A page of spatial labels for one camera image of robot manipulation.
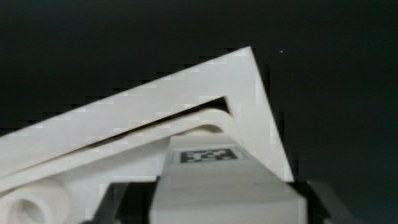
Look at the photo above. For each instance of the white desk leg tagged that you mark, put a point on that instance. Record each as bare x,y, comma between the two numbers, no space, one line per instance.
218,188

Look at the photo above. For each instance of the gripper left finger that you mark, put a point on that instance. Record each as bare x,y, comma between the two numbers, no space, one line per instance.
125,204

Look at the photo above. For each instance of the white desk tabletop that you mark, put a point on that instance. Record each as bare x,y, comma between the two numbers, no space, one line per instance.
51,194

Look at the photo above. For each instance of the white L-shaped wall fence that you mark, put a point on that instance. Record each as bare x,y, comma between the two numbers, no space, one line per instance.
221,79

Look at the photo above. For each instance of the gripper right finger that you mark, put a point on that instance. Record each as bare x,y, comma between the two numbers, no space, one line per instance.
328,211

